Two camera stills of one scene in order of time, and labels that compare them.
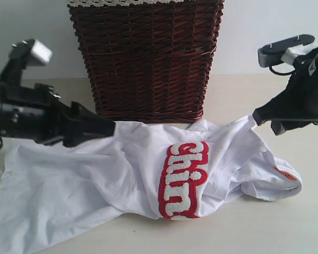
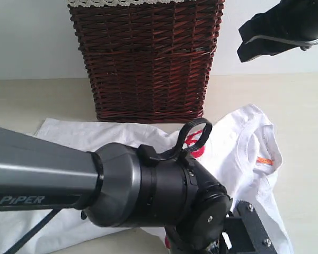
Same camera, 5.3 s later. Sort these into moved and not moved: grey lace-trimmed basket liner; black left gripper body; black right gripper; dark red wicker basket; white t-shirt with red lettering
Moved: black left gripper body; black right gripper; white t-shirt with red lettering
Not moved: dark red wicker basket; grey lace-trimmed basket liner
